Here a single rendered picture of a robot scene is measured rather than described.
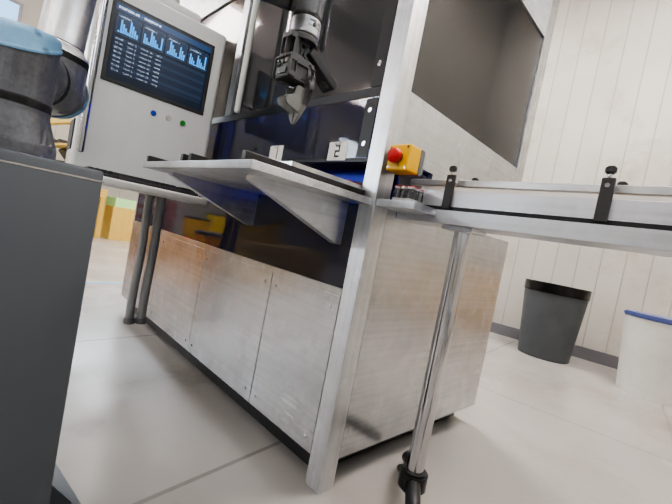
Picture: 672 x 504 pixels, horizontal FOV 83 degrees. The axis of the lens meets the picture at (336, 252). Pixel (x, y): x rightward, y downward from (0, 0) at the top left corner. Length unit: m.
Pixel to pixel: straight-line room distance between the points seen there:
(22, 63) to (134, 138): 0.94
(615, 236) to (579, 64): 4.46
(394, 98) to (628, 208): 0.62
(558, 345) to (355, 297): 3.15
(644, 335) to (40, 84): 3.72
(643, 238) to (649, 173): 3.93
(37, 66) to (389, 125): 0.79
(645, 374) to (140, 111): 3.69
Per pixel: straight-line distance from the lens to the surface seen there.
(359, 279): 1.09
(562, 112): 5.13
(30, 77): 0.91
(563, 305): 4.00
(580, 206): 0.97
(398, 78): 1.18
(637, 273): 4.72
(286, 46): 1.07
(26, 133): 0.88
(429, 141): 1.29
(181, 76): 1.89
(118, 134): 1.79
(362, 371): 1.22
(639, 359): 3.78
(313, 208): 1.06
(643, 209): 0.95
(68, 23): 1.08
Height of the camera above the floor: 0.75
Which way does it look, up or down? 2 degrees down
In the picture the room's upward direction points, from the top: 11 degrees clockwise
